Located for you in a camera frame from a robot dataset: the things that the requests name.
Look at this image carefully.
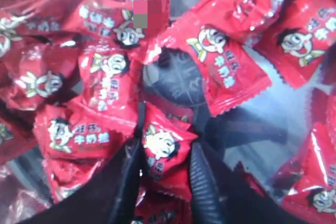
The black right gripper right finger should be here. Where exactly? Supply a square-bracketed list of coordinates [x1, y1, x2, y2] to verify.
[189, 141, 303, 224]

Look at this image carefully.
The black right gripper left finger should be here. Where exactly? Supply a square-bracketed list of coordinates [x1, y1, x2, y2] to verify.
[23, 137, 144, 224]

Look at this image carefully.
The red candy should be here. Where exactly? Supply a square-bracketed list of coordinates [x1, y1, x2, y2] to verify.
[143, 0, 271, 116]
[142, 102, 197, 202]

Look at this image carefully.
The round stainless steel plate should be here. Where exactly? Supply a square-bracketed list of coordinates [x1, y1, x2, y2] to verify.
[0, 0, 336, 224]

